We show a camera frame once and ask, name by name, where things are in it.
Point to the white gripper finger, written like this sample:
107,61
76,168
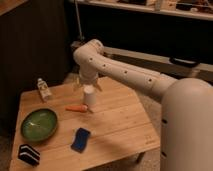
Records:
77,84
97,86

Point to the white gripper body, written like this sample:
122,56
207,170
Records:
88,75

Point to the white ceramic cup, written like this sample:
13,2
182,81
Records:
89,95

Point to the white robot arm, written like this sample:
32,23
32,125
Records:
186,139

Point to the black white striped eraser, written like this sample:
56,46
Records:
29,155

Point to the orange toy carrot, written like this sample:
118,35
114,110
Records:
79,108

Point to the small white bottle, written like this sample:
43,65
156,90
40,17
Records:
44,90

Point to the wooden table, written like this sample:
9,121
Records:
118,123

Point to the green bowl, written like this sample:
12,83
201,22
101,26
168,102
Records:
39,125

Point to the blue sponge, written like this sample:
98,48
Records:
80,141

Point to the metal pole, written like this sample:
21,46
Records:
78,21

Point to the black handle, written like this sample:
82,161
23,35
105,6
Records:
183,63

